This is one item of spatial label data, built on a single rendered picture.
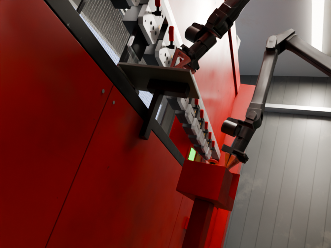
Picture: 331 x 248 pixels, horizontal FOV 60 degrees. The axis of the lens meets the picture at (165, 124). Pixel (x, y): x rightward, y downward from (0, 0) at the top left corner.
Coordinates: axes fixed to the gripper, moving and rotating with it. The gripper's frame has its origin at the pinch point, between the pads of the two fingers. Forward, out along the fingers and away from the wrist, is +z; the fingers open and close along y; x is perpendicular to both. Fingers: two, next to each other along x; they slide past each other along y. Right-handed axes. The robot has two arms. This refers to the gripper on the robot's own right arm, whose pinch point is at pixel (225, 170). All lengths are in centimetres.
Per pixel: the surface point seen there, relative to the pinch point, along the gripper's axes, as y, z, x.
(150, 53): 44, -27, 27
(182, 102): 47, -26, -17
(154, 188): 19.3, 20.2, 7.9
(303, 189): 13, -74, -334
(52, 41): 11, 4, 82
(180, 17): 49, -54, 18
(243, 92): 93, -117, -177
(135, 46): 40, -22, 39
